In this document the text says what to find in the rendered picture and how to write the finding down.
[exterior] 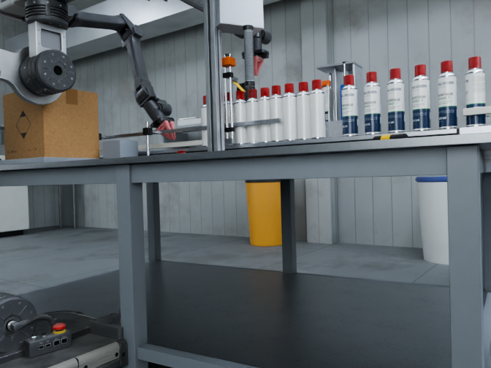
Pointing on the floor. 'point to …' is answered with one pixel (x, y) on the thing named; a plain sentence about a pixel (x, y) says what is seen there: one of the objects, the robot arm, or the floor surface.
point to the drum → (264, 212)
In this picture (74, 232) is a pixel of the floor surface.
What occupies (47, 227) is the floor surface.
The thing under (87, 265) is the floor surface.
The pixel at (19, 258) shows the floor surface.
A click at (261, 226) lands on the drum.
